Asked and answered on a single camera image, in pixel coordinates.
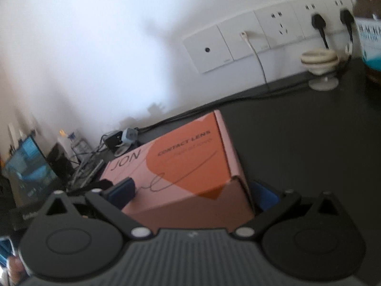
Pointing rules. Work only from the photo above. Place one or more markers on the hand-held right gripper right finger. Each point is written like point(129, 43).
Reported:
point(266, 196)

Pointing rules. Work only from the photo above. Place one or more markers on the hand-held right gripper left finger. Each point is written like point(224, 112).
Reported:
point(123, 190)

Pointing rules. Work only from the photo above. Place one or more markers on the pink cardboard box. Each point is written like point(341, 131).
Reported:
point(184, 161)

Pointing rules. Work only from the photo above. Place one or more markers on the black desktop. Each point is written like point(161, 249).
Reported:
point(297, 143)

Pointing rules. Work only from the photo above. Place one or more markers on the black power adapter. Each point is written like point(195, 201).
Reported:
point(112, 139)

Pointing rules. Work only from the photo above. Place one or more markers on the blue-grey charger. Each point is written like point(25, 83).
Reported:
point(130, 135)

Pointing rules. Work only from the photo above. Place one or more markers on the clear bottle blue label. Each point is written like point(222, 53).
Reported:
point(79, 144)

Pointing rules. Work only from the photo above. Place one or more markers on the black desk gadget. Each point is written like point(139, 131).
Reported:
point(61, 159)

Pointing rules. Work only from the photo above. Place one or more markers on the white bottle yellow cap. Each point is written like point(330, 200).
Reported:
point(64, 140)

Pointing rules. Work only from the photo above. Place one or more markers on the laptop screen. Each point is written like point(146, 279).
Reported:
point(26, 172)

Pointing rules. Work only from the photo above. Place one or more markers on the black plug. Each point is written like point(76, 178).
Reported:
point(346, 16)
point(317, 20)

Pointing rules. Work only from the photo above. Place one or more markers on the brown supplement bottle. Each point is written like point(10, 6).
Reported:
point(370, 41)

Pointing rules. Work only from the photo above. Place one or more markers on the white wall socket panel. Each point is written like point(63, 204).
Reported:
point(238, 41)

